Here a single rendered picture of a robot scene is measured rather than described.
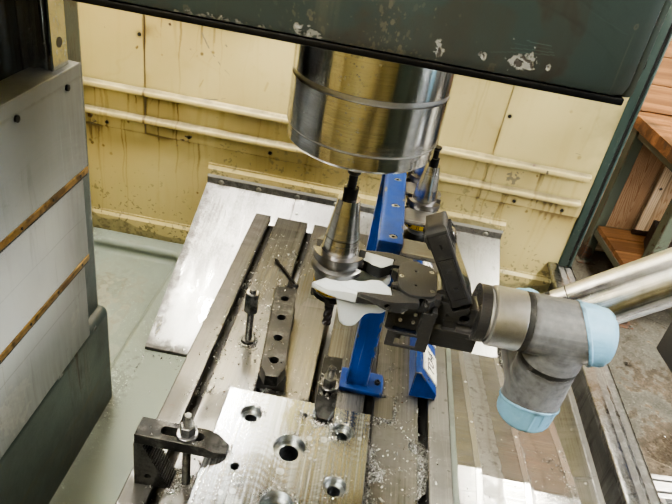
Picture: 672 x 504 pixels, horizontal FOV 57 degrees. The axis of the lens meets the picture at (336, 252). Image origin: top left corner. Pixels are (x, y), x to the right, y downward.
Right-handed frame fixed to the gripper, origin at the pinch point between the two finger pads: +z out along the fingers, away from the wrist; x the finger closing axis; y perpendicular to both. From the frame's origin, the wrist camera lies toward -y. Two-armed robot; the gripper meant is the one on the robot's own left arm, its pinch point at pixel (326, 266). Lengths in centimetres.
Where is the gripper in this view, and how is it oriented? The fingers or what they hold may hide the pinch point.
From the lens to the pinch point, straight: 73.9
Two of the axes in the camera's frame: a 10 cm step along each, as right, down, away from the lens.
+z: -9.8, -2.0, 0.1
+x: 1.2, -5.2, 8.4
